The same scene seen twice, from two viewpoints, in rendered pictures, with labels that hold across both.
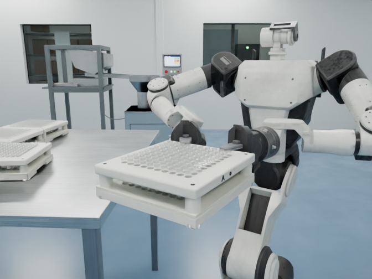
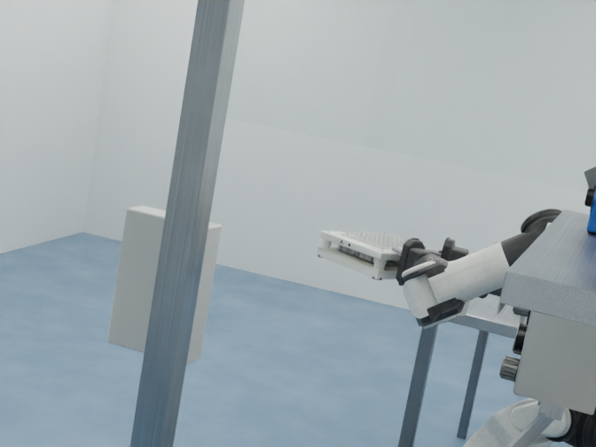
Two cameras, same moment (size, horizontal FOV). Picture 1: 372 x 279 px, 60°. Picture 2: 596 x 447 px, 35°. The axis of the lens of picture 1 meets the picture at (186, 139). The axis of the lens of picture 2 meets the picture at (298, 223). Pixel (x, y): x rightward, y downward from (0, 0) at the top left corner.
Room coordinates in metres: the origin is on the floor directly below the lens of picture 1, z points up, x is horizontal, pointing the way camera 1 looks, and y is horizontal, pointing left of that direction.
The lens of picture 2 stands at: (1.09, -2.49, 1.53)
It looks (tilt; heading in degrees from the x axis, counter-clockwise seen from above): 10 degrees down; 105
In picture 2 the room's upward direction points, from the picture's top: 10 degrees clockwise
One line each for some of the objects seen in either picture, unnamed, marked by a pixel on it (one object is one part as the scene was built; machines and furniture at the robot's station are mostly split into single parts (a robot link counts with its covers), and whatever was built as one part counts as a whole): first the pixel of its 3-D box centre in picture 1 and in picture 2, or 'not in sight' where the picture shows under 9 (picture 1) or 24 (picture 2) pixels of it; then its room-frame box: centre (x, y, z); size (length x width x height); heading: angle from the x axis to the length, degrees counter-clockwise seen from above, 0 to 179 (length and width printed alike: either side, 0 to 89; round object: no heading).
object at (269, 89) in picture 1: (279, 96); not in sight; (1.24, -0.36, 1.16); 0.34 x 0.30 x 0.36; 58
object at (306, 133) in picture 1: (287, 135); not in sight; (0.89, -0.29, 1.08); 0.13 x 0.07 x 0.09; 76
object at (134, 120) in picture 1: (155, 139); not in sight; (3.78, 0.37, 0.38); 0.63 x 0.57 x 0.76; 91
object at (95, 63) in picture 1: (100, 103); not in sight; (4.30, 1.14, 0.75); 1.43 x 1.06 x 1.50; 91
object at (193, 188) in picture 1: (178, 163); (382, 246); (0.65, 0.02, 1.07); 0.25 x 0.24 x 0.02; 56
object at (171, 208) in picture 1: (178, 184); (379, 262); (0.65, 0.02, 1.03); 0.24 x 0.24 x 0.02; 56
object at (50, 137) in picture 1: (35, 134); not in sight; (1.66, 0.79, 0.91); 0.24 x 0.24 x 0.02; 83
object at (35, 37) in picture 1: (60, 54); not in sight; (6.30, 2.38, 1.43); 1.32 x 0.01 x 1.11; 91
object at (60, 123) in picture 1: (34, 125); not in sight; (1.66, 0.79, 0.96); 0.25 x 0.24 x 0.02; 173
